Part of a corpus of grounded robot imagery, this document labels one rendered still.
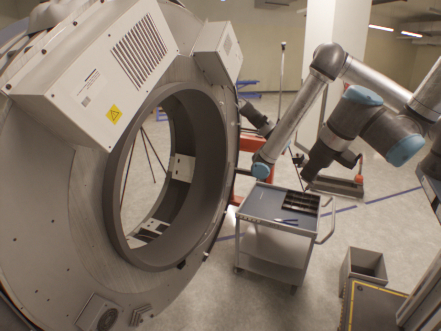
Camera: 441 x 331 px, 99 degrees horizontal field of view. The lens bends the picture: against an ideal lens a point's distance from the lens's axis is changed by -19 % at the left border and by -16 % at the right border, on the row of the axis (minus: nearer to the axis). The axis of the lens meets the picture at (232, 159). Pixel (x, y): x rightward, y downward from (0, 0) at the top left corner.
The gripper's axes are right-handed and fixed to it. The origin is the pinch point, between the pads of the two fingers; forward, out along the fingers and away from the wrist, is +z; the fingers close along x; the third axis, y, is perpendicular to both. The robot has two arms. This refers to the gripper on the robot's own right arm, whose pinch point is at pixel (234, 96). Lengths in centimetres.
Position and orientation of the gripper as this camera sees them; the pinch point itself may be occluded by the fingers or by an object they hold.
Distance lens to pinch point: 116.6
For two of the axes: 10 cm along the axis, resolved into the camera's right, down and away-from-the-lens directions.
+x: 6.9, -7.2, 0.3
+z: -7.2, -6.9, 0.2
